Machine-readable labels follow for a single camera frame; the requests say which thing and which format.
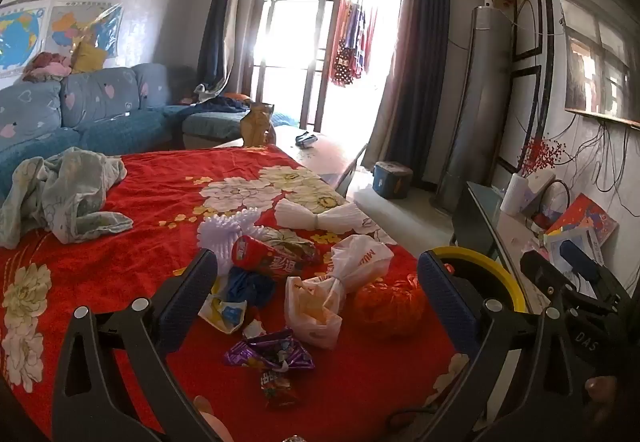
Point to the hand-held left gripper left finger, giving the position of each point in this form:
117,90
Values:
192,292

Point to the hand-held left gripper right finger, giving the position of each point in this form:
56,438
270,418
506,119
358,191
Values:
445,302

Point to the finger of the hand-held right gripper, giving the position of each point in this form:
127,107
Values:
577,256
537,268

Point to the white yellow plastic wrapper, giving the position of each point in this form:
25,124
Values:
225,314

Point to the yellow trash bin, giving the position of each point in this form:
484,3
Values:
495,267

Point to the orange plastic bag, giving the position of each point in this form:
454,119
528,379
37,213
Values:
390,307

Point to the white ribbed foam sleeve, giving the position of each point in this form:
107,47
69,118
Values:
220,237

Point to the red snack packet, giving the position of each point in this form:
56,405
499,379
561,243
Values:
260,259

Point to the purple snack wrapper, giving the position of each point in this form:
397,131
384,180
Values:
260,352

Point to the white plastic bag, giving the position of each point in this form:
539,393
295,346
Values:
360,257

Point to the small red brown wrapper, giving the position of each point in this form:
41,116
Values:
277,389

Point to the white foam fruit net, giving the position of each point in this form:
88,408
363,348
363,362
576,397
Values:
300,214

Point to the person's right hand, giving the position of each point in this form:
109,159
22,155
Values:
600,392

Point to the person's left hand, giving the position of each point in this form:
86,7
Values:
212,422

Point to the blue white booklet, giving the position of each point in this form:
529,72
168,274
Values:
552,244

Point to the red gift box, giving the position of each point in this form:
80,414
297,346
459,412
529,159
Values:
585,217

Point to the red floral blanket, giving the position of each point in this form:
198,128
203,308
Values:
150,232

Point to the white lavender box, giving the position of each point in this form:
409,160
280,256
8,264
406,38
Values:
540,182

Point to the glass top television cabinet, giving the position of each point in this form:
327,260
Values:
480,207

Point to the blue storage box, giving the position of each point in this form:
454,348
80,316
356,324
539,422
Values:
392,182

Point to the light green crumpled cloth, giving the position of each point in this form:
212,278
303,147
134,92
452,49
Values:
60,192

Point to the brown paper bag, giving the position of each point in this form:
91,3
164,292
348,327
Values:
257,124

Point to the silver standing air conditioner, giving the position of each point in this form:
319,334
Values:
480,96

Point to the dark coffee table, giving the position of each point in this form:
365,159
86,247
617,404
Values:
330,151

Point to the small dark object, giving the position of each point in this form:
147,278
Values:
306,140

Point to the dark blue clothing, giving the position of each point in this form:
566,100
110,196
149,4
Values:
225,104

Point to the blue patterned sofa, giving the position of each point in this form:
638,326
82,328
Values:
100,96

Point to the dark grey curtain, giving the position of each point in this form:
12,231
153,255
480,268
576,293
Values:
425,71

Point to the yellow pillow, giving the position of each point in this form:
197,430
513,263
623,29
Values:
87,56

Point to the pile of red clothes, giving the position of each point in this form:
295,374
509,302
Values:
47,64

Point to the dark blue curtain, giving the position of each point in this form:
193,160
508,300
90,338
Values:
220,21

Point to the hanging colourful clothes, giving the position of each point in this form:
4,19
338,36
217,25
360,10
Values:
350,46

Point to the glass balcony door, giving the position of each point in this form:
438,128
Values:
290,21

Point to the country map poster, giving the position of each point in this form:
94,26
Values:
65,26

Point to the world map poster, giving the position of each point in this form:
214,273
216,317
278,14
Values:
20,36

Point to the wall television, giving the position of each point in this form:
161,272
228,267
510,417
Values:
600,56

